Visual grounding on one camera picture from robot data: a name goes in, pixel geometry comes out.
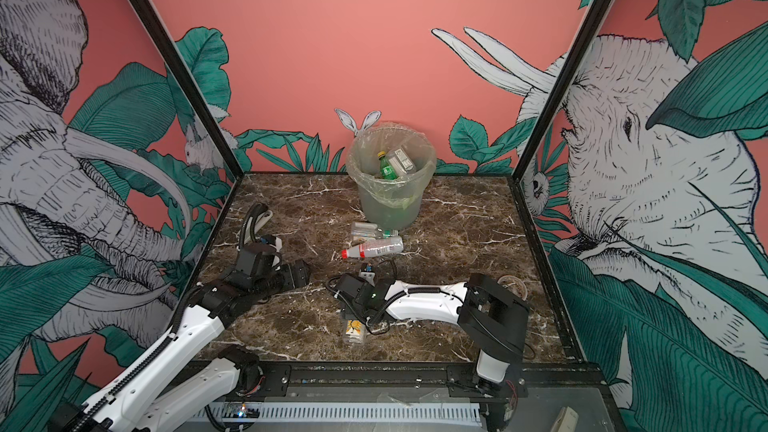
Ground sunflower label tea bottle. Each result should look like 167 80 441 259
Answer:
342 319 367 345

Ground green soda bottle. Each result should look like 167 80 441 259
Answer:
377 151 398 180

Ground clear bottle green white label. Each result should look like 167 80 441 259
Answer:
387 147 418 177

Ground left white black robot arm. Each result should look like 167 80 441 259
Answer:
46 237 311 431

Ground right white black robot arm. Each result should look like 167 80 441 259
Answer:
325 273 530 400

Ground grey mesh waste bin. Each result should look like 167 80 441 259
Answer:
347 126 438 231

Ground clear plastic bin liner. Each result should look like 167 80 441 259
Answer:
346 122 437 209

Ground red cap white bottle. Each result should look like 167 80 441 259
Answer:
341 236 404 259

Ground grey black stapler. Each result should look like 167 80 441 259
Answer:
238 202 273 245

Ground clear bottle green neck band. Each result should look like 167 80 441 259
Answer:
350 222 399 241

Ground white tape roll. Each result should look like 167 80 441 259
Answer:
497 275 529 301

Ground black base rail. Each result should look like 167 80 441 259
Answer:
249 361 608 400

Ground white perforated cable tray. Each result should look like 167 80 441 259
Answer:
210 402 484 426

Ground left black frame post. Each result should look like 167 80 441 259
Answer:
98 0 244 180

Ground black frame post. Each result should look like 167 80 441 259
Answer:
98 0 244 180
512 0 638 182

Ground right black frame post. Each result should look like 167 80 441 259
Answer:
512 0 638 182

